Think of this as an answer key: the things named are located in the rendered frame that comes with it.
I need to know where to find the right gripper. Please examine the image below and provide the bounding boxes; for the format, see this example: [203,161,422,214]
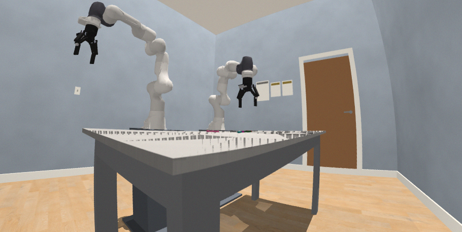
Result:
[74,24,98,64]

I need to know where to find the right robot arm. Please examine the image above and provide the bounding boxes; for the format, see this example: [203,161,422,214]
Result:
[78,2,173,129]

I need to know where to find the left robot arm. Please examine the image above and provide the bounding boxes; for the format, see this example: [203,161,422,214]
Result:
[206,56,257,130]

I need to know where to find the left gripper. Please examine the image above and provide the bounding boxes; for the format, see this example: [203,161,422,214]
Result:
[237,77,259,108]

